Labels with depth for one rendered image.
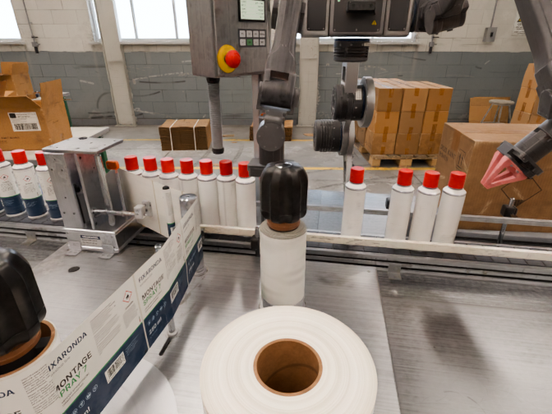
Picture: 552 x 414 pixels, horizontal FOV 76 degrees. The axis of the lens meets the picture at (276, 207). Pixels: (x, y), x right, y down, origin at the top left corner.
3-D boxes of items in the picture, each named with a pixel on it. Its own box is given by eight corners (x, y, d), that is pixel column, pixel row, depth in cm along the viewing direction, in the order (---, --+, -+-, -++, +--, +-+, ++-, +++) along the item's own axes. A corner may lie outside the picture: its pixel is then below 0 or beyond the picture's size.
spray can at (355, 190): (340, 245, 91) (347, 171, 83) (340, 235, 96) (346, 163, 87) (360, 247, 91) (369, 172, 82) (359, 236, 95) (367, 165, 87)
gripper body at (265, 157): (292, 176, 78) (292, 143, 75) (246, 173, 79) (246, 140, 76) (294, 167, 84) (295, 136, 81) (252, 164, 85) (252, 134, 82)
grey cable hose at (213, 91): (210, 154, 98) (204, 74, 89) (214, 150, 101) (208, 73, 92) (222, 154, 98) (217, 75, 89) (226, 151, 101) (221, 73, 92)
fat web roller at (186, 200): (183, 275, 80) (172, 200, 72) (190, 264, 84) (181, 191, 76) (202, 277, 79) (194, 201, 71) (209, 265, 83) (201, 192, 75)
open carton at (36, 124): (-25, 157, 194) (-51, 85, 178) (26, 135, 240) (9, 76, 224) (48, 155, 197) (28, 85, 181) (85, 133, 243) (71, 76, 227)
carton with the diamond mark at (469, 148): (453, 229, 106) (475, 140, 94) (429, 197, 127) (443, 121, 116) (558, 233, 103) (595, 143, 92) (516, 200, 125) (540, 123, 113)
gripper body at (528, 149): (517, 158, 73) (550, 132, 70) (496, 144, 82) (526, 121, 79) (536, 178, 74) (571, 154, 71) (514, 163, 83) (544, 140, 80)
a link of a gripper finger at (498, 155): (480, 182, 78) (519, 152, 74) (469, 172, 84) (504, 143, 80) (500, 202, 79) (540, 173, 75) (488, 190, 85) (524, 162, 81)
